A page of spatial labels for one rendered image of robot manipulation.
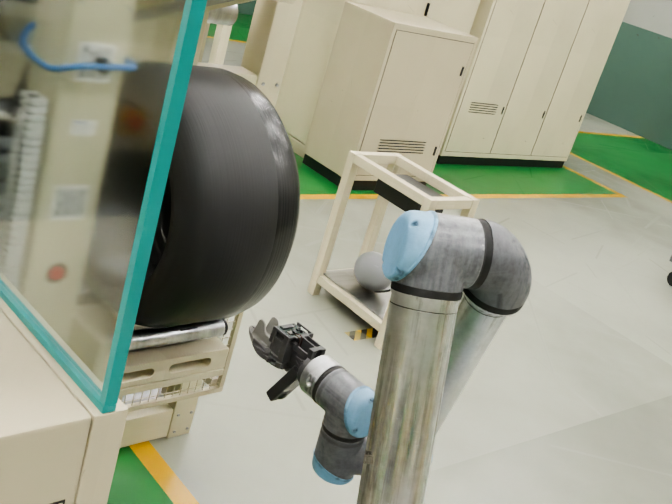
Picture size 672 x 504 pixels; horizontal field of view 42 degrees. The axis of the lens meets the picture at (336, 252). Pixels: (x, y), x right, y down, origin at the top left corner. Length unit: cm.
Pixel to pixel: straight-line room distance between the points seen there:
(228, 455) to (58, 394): 217
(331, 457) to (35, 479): 78
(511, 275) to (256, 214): 63
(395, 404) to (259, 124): 75
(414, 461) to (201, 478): 179
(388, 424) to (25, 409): 58
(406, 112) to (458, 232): 519
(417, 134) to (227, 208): 500
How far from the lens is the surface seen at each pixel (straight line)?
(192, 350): 213
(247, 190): 184
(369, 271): 446
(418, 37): 640
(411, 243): 136
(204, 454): 328
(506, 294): 147
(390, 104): 642
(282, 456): 338
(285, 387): 187
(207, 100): 188
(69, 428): 113
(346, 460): 180
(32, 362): 122
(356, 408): 171
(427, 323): 140
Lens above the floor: 192
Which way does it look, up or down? 21 degrees down
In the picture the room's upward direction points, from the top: 17 degrees clockwise
